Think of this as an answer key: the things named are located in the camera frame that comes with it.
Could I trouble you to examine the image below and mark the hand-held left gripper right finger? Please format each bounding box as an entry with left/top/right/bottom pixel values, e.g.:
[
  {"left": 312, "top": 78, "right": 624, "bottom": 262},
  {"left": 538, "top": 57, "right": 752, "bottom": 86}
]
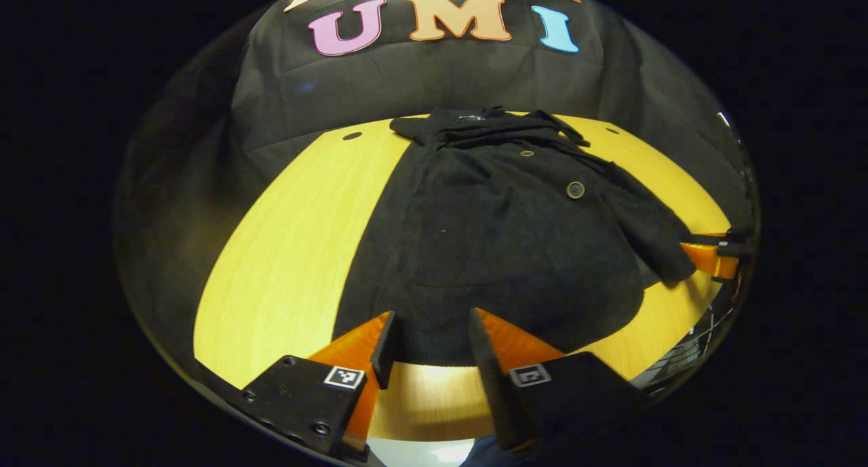
[{"left": 468, "top": 308, "right": 648, "bottom": 454}]

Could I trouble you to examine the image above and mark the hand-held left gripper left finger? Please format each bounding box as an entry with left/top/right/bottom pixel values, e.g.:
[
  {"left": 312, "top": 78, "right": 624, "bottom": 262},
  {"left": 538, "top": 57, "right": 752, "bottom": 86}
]
[{"left": 241, "top": 310, "right": 397, "bottom": 458}]

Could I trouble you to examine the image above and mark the black buttoned coat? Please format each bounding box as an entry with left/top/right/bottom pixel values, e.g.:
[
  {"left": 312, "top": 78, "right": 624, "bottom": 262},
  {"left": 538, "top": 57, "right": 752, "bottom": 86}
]
[{"left": 332, "top": 106, "right": 698, "bottom": 367}]

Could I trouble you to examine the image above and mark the person's dark blue clothing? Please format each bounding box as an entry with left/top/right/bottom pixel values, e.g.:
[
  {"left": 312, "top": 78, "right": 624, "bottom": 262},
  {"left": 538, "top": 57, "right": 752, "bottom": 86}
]
[{"left": 462, "top": 434, "right": 506, "bottom": 467}]

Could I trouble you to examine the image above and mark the black backdrop cloth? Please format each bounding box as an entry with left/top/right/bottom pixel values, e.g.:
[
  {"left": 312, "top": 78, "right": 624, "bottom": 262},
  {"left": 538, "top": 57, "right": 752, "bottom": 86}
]
[{"left": 115, "top": 0, "right": 757, "bottom": 386}]

